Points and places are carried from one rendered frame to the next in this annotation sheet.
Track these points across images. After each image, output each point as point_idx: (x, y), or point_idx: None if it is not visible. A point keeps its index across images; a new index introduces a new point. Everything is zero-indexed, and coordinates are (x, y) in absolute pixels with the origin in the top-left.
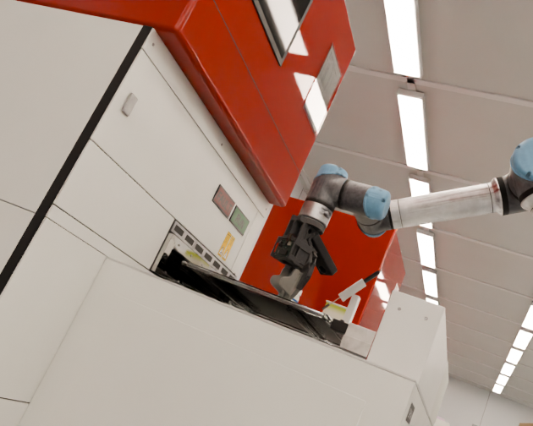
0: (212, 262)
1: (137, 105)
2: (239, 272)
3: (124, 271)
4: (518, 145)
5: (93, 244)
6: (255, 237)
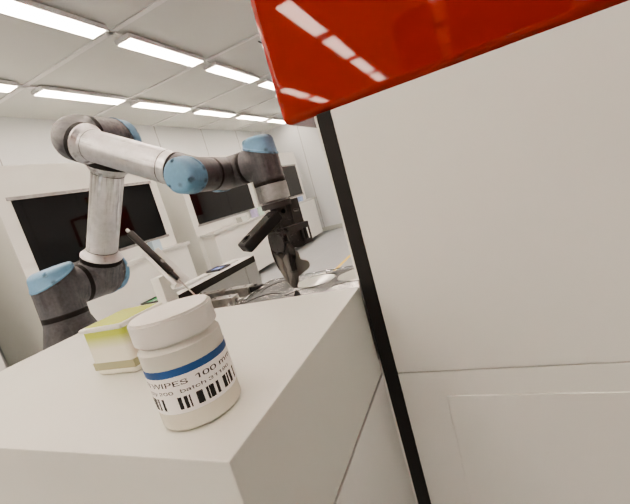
0: None
1: None
2: (355, 270)
3: None
4: (136, 129)
5: None
6: (335, 196)
